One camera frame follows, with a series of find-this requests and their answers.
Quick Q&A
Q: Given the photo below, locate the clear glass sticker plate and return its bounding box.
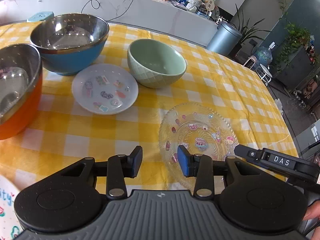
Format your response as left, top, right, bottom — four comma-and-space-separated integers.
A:
159, 102, 239, 191

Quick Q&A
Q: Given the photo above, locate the small white sticker plate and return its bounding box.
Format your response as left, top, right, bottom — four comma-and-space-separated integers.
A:
72, 63, 138, 115

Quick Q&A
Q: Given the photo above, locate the green ceramic bowl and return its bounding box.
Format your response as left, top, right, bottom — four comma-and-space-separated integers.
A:
127, 38, 187, 88

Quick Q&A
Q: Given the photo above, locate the white fruity painted plate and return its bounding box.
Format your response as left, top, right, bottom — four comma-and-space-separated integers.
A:
0, 175, 23, 240

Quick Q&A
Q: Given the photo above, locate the blue steel bowl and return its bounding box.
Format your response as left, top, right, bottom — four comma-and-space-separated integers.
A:
30, 13, 110, 76

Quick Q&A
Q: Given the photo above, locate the orange steel bowl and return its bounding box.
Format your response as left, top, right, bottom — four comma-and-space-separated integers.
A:
1, 43, 42, 140

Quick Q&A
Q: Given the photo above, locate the person right hand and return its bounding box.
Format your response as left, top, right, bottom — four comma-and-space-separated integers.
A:
303, 200, 320, 220

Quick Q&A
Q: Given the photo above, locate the yellow checked tablecloth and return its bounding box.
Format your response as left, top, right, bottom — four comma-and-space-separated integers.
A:
1, 24, 297, 190

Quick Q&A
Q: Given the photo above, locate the white round stool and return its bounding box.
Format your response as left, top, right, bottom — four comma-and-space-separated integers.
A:
255, 63, 272, 86

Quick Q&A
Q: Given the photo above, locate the pink small heater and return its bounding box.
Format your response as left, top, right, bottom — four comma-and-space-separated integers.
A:
243, 55, 257, 69

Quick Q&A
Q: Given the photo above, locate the blue water jug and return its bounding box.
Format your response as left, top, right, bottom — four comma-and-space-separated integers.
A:
252, 42, 276, 70

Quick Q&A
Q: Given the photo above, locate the grey metal trash bin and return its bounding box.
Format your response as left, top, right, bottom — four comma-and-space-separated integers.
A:
206, 22, 242, 56

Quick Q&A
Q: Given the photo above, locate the hanging green vine plant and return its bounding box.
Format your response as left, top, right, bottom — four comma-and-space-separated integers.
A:
267, 0, 319, 74

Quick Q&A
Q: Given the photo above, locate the potted long leaf plant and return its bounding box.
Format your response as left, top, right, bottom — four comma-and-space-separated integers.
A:
229, 5, 271, 58

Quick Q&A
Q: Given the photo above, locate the light blue plastic stool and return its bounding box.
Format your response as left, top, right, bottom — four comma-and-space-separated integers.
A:
27, 11, 54, 22

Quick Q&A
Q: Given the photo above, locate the black power cable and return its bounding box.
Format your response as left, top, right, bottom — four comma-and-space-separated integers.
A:
80, 0, 135, 23

